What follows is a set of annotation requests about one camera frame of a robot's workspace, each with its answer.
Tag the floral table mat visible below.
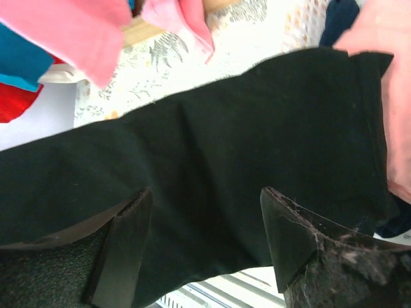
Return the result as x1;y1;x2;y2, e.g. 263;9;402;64
74;1;287;126

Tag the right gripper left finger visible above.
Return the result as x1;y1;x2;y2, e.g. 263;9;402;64
1;188;153;307

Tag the salmon pink folded shirt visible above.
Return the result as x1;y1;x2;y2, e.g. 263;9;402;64
333;0;410;202

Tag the red t shirt on hanger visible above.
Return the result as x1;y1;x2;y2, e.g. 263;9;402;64
1;56;63;123

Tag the black t shirt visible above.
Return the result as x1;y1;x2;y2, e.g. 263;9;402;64
1;47;396;307

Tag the aluminium rail frame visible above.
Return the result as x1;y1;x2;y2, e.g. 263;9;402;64
153;267;286;308

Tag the navy blue folded shirt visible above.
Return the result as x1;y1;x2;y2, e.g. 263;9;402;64
319;1;410;243

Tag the pink t shirt on hanger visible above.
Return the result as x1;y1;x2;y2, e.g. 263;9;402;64
1;1;214;92

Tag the blue t shirt on hanger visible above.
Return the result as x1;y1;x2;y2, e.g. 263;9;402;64
0;0;137;92

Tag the white laundry basket front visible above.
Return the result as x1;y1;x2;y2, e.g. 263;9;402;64
281;0;329;53

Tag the white t shirt on hanger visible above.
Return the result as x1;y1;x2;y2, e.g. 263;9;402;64
38;64;82;84

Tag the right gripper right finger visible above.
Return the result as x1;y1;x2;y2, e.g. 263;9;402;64
260;187;410;307

